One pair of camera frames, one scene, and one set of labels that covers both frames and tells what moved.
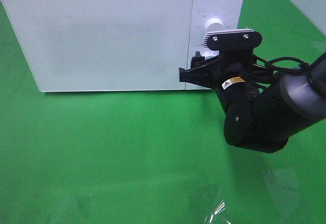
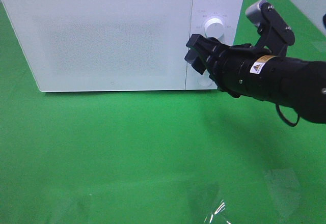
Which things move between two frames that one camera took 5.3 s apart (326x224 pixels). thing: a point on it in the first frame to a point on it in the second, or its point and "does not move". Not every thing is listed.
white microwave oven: [119, 35] does not move
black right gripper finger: [206, 76] to [196, 61]
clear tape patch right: [284, 187] does not move
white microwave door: [103, 42] does not move
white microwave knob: [214, 25] does not move
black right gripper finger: [199, 60] to [196, 39]
